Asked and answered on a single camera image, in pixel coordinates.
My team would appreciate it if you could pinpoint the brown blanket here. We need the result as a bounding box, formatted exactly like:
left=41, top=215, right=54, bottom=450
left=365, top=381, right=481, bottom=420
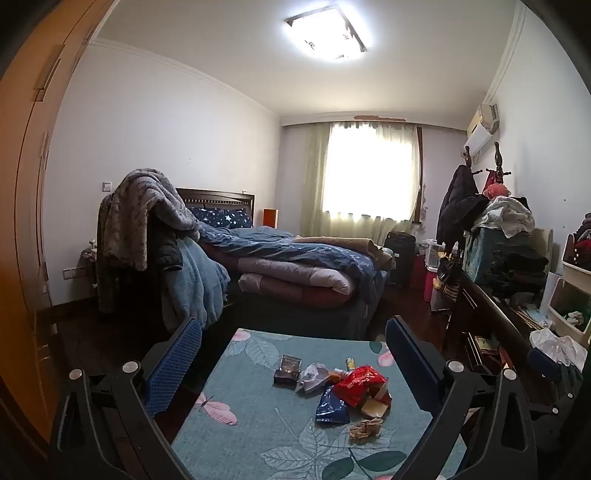
left=295, top=235, right=384, bottom=257

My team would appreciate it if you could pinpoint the small beige box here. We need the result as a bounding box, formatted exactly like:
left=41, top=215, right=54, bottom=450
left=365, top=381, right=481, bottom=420
left=360, top=396, right=389, bottom=420

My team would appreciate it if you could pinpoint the stack of dark clothes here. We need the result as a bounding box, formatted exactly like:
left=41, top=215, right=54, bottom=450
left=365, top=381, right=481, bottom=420
left=489, top=235, right=550, bottom=296

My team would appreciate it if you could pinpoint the hanging black jacket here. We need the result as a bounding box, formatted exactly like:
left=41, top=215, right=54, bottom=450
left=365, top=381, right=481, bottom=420
left=436, top=164, right=490, bottom=245

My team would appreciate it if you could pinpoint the orange wooden wardrobe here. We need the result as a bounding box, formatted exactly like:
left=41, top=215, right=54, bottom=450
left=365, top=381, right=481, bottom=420
left=0, top=0, right=121, bottom=457

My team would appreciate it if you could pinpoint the striped bag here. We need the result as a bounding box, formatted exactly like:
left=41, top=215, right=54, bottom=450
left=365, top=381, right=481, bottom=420
left=436, top=258, right=462, bottom=315

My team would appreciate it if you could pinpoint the pile of pale clothes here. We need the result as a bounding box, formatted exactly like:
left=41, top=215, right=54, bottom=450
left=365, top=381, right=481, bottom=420
left=482, top=196, right=536, bottom=238

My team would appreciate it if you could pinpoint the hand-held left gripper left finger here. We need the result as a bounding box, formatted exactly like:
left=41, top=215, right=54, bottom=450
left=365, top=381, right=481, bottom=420
left=48, top=316, right=204, bottom=480

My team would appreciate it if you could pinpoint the dark wooden headboard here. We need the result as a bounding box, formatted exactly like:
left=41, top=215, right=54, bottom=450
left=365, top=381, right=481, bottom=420
left=175, top=187, right=256, bottom=227

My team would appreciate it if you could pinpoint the square ceiling light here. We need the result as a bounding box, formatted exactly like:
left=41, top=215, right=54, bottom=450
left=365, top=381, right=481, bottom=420
left=284, top=4, right=368, bottom=61

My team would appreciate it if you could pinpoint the white plastic basket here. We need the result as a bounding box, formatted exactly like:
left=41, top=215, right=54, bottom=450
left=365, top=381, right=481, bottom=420
left=547, top=279, right=591, bottom=337
left=561, top=233, right=591, bottom=282

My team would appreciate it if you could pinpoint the blue star print pillow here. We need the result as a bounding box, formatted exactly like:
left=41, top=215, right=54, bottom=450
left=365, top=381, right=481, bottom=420
left=189, top=206, right=254, bottom=229

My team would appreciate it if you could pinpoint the dark padded jacket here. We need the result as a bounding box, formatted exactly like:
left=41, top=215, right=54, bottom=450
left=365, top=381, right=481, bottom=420
left=148, top=222, right=185, bottom=273

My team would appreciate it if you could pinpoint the pale green sheer curtain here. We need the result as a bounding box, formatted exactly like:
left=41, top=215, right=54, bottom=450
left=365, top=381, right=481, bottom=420
left=300, top=121, right=422, bottom=238

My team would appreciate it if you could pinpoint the red snack bag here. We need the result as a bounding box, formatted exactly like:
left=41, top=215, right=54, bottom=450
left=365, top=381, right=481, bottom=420
left=333, top=364, right=389, bottom=409

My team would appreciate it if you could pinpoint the black suitcase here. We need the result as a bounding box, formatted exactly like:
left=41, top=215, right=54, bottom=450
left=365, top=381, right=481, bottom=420
left=383, top=231, right=417, bottom=289

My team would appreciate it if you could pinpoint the blue snack packet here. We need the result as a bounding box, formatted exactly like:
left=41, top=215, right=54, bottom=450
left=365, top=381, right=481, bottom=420
left=315, top=387, right=351, bottom=425

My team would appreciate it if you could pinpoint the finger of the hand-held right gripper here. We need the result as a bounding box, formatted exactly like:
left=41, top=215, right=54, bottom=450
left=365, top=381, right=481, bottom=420
left=529, top=348, right=581, bottom=386

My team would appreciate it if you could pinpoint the tan tissue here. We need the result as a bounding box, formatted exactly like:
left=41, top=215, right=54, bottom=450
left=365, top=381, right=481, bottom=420
left=348, top=418, right=384, bottom=445

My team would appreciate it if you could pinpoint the white plastic stool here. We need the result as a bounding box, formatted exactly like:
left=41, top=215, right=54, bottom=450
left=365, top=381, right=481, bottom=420
left=530, top=328, right=588, bottom=370

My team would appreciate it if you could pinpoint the white storage box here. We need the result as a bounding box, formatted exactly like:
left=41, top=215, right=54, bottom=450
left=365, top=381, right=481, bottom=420
left=424, top=239, right=446, bottom=271

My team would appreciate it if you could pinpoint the white air conditioner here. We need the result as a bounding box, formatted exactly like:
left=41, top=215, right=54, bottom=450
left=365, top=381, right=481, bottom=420
left=464, top=104, right=502, bottom=153

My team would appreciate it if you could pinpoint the folded pink quilt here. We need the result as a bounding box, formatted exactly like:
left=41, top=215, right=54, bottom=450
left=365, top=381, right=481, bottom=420
left=238, top=256, right=356, bottom=309

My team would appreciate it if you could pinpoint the small dark box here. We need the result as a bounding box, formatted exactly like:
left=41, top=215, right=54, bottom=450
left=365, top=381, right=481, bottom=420
left=273, top=354, right=303, bottom=386

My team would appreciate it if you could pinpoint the wooden coat rack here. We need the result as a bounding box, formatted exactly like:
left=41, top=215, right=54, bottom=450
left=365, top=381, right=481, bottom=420
left=463, top=142, right=512, bottom=185

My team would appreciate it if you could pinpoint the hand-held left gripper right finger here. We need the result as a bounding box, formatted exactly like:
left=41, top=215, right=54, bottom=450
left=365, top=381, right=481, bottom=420
left=385, top=316, right=541, bottom=480

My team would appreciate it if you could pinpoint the light blue fleece robe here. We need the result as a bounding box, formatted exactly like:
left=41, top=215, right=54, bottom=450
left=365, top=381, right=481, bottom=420
left=159, top=237, right=230, bottom=330

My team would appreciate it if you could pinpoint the teal bag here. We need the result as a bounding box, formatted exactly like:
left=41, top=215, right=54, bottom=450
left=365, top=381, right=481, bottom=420
left=464, top=226, right=509, bottom=284

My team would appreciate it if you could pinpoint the silver wrapper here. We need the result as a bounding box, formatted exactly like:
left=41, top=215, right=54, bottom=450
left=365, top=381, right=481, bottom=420
left=295, top=362, right=331, bottom=395

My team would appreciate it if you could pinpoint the red box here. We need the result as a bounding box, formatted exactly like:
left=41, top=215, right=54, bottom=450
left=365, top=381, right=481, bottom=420
left=410, top=254, right=428, bottom=291

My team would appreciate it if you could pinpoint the dark wooden dresser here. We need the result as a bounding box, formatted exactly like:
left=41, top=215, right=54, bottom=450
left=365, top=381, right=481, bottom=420
left=445, top=272, right=583, bottom=416

